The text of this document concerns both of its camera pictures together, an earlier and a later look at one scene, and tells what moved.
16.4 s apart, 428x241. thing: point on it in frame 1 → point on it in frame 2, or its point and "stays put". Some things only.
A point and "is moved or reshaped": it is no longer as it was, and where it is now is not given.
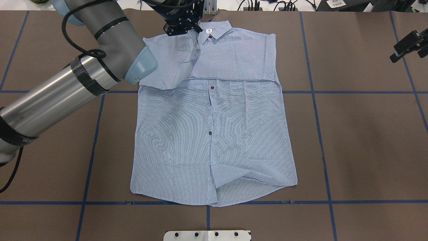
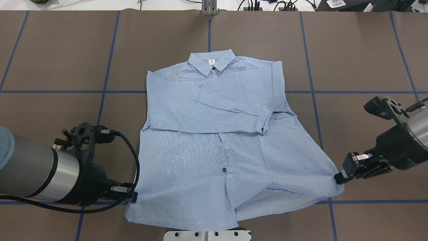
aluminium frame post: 210,7 stays put
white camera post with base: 207,235 stays put
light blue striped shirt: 211,127 is moved or reshaped
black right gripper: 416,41 → 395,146
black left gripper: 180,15 → 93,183
